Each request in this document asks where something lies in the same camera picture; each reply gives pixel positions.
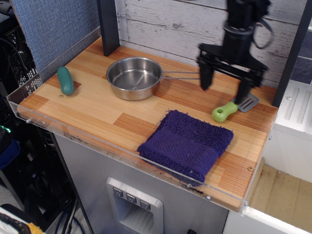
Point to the steel pot with handle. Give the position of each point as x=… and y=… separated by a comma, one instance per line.
x=136, y=78

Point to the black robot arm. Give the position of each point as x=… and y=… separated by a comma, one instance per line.
x=242, y=13

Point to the green toy cucumber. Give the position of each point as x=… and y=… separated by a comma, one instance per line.
x=65, y=81

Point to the silver dispenser panel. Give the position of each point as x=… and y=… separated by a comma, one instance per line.
x=135, y=211

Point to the green handled grey spatula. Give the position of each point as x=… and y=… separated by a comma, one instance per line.
x=220, y=114

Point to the purple towel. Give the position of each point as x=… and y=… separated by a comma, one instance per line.
x=186, y=145

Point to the grey toy fridge cabinet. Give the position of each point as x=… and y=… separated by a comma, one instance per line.
x=184, y=211

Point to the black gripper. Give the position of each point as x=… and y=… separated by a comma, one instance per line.
x=232, y=58

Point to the white toy sink unit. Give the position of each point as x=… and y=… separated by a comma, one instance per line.
x=281, y=194

